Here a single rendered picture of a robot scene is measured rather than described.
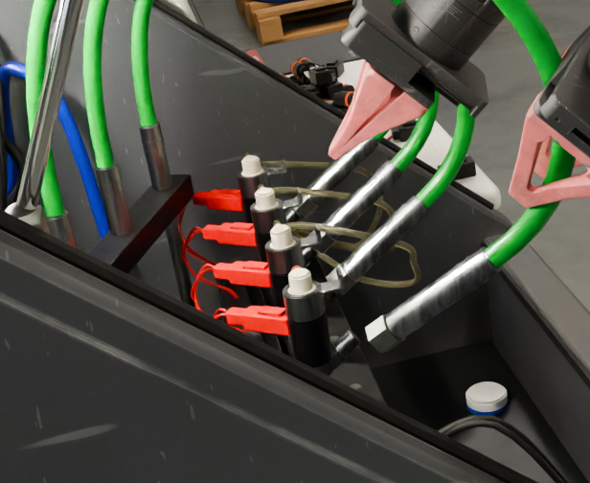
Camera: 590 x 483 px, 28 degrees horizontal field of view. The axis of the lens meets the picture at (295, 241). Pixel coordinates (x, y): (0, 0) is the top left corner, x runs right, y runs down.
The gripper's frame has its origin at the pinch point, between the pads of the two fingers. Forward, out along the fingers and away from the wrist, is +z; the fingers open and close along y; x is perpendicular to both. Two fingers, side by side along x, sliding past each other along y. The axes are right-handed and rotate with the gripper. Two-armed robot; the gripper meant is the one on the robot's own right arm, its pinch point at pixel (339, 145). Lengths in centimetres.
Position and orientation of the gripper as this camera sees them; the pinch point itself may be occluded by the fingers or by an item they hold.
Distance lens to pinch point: 81.0
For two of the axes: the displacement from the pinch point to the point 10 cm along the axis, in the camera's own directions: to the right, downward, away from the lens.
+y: -8.0, -5.7, -1.9
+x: -0.9, 4.3, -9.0
